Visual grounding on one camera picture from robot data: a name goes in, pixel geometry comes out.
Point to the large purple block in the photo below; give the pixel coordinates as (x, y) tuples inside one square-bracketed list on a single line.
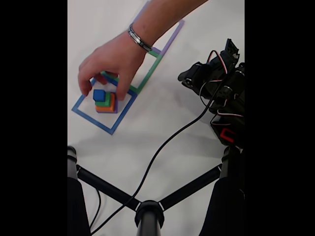
[(116, 107)]

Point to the orange block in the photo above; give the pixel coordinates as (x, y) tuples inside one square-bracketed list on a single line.
[(112, 106)]

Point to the green block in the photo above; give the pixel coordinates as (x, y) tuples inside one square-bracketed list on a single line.
[(107, 101)]

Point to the small blue block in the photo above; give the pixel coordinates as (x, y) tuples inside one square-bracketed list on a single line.
[(99, 95)]

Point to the person's hand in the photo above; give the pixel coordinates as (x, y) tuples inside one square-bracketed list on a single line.
[(113, 59)]

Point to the green tape square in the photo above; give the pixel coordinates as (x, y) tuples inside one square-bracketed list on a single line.
[(150, 71)]

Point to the purple tape square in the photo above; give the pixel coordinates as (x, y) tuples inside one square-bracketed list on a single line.
[(173, 34)]

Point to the red table clamp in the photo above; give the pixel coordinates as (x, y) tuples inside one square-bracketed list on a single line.
[(222, 134)]

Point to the blue tape square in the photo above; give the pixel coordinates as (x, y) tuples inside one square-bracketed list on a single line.
[(98, 123)]

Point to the black tripod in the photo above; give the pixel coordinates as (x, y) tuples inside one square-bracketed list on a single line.
[(148, 218)]

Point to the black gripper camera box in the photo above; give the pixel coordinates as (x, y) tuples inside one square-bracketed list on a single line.
[(231, 50)]

